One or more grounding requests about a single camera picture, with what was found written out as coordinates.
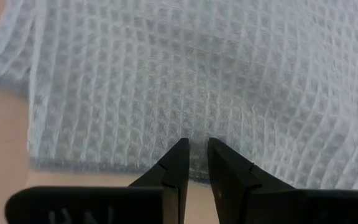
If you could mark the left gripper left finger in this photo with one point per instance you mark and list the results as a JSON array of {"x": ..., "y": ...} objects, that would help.
[{"x": 172, "y": 174}]

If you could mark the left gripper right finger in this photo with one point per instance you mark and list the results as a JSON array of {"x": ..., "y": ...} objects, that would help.
[{"x": 232, "y": 186}]

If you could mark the grey waffle towel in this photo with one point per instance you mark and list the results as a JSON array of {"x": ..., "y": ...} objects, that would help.
[{"x": 179, "y": 77}]

